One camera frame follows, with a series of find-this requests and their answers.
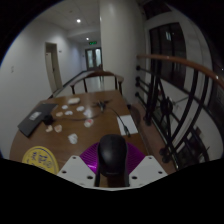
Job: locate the small white snack packet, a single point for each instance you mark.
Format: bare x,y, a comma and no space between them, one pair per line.
65,107
88,113
68,112
80,108
72,138

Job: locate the small orange-white snack packet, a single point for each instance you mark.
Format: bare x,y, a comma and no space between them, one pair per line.
59,114
49,128
58,128

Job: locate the black railing with wooden handrail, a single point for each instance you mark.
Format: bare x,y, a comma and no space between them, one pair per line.
176,61

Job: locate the green exit sign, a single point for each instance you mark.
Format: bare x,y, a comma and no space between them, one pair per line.
93,42

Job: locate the glass double door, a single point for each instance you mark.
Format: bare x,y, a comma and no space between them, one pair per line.
93,58

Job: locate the wooden armchair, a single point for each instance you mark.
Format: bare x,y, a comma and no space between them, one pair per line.
98,74

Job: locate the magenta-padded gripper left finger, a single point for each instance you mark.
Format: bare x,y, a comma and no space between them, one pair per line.
76,168

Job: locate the round yellow printed mouse pad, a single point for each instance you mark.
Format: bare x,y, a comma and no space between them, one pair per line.
40,160

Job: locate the dark framed window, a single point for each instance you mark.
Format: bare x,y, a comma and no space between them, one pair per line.
173,46

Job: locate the dark closed laptop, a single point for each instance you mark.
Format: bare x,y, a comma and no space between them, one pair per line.
33,120

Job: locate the white paper sheet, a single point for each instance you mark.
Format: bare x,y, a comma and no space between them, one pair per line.
131,125

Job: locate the black computer mouse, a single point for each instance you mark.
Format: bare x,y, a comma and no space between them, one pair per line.
112,155

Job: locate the flat white packet box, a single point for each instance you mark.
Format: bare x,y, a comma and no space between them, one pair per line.
74,100

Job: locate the small red-white snack packet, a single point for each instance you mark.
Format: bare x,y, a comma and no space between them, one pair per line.
88,123

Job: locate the black power adapter block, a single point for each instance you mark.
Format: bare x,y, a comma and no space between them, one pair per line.
48,119

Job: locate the white side door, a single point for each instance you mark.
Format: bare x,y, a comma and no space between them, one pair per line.
50,70

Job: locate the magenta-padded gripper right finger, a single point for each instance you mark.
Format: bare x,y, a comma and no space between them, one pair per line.
146,168

